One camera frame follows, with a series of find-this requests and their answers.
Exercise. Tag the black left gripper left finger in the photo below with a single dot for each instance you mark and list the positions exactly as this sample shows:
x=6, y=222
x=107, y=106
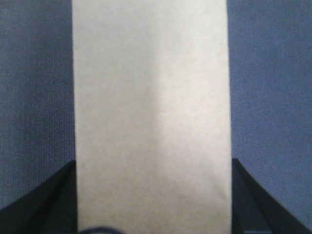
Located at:
x=51, y=208

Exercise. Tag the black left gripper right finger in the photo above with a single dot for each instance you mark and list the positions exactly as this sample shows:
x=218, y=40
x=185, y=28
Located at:
x=255, y=211

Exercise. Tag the brown cardboard package box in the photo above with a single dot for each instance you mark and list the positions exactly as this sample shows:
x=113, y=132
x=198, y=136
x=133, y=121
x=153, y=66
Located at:
x=152, y=116

